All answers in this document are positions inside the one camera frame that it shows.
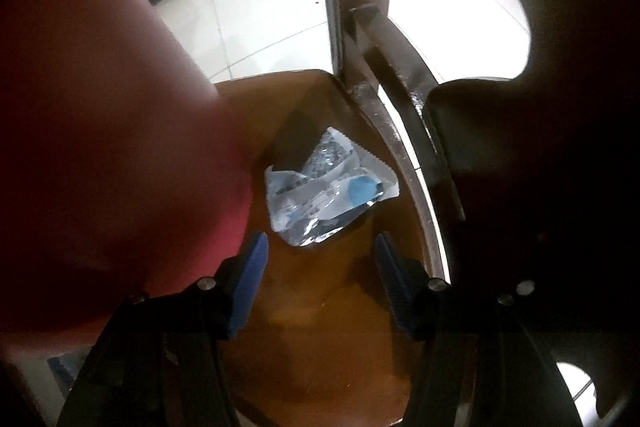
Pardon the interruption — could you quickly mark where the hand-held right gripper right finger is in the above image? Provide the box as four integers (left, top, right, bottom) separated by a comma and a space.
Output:
375, 232, 583, 427

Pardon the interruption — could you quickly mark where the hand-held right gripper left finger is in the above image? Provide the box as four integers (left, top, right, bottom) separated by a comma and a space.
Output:
57, 232, 269, 427

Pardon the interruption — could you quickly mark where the white and blue plastic wrapper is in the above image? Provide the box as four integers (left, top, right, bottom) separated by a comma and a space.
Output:
264, 127, 402, 248

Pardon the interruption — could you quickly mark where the brown wooden chair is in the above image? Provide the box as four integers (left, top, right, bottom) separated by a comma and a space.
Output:
210, 0, 481, 418

